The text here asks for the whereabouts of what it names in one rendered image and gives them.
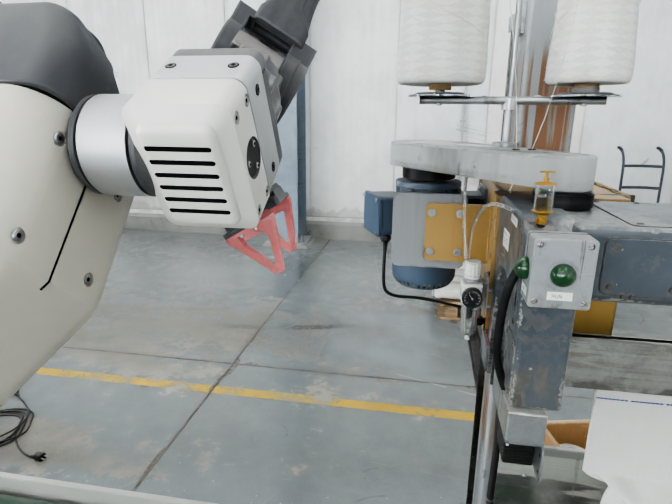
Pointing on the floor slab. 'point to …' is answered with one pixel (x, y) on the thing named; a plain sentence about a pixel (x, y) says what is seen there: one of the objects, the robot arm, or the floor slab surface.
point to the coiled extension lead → (19, 427)
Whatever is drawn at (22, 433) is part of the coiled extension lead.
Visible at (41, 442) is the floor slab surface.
